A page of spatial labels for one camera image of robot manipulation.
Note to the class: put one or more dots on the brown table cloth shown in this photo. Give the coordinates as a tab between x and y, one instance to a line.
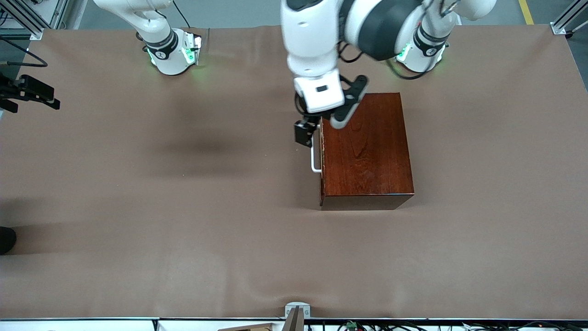
229	253

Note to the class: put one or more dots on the aluminium frame profile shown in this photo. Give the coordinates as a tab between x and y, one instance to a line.
32	18
567	18

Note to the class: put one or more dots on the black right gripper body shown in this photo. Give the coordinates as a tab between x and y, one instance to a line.
17	88

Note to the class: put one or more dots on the dark brown wooden cabinet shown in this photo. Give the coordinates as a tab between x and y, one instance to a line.
367	151

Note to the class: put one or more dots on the black round object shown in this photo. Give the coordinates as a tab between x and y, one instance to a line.
6	240

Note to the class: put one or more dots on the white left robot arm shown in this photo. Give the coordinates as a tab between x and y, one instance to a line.
312	37

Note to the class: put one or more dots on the grey metal clamp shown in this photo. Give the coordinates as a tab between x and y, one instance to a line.
296	315

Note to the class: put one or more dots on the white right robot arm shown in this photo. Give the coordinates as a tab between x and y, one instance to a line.
161	46

